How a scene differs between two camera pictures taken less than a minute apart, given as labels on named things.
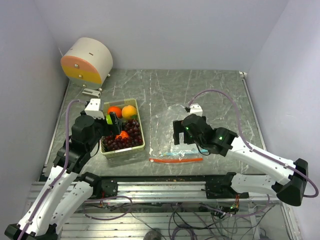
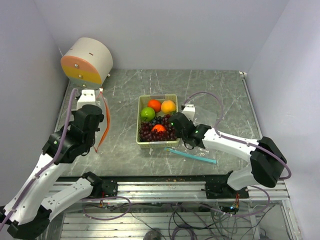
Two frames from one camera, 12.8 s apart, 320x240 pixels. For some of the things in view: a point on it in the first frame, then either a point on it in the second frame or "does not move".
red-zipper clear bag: (163, 150) -> (104, 123)
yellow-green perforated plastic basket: (125, 155) -> (143, 102)
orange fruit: (117, 110) -> (155, 104)
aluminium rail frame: (172, 210) does not move
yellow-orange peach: (127, 111) -> (168, 106)
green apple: (108, 119) -> (147, 114)
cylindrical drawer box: (88, 63) does not move
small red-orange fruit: (123, 134) -> (159, 128)
